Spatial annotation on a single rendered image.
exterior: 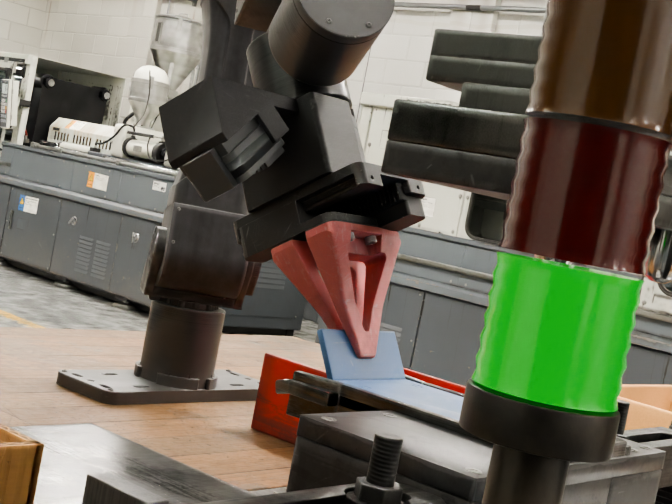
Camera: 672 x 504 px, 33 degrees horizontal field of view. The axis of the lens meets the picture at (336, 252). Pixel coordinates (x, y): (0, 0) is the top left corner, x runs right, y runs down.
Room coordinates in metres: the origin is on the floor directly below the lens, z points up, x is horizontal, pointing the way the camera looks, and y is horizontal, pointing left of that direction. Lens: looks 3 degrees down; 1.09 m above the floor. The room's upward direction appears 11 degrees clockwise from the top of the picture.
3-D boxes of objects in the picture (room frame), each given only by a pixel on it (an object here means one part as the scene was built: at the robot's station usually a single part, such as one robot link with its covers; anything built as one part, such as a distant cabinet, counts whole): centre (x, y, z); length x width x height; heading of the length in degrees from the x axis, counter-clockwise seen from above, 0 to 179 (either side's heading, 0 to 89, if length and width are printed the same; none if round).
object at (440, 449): (0.58, -0.10, 0.98); 0.20 x 0.10 x 0.01; 141
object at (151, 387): (0.96, 0.11, 0.94); 0.20 x 0.07 x 0.08; 141
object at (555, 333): (0.30, -0.06, 1.07); 0.04 x 0.04 x 0.03
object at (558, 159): (0.30, -0.06, 1.10); 0.04 x 0.04 x 0.03
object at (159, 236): (0.95, 0.11, 1.00); 0.09 x 0.06 x 0.06; 105
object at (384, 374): (0.62, -0.08, 1.00); 0.15 x 0.07 x 0.03; 51
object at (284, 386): (0.62, -0.02, 0.98); 0.07 x 0.02 x 0.01; 51
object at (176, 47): (8.67, 1.37, 1.60); 2.54 x 0.84 x 1.26; 48
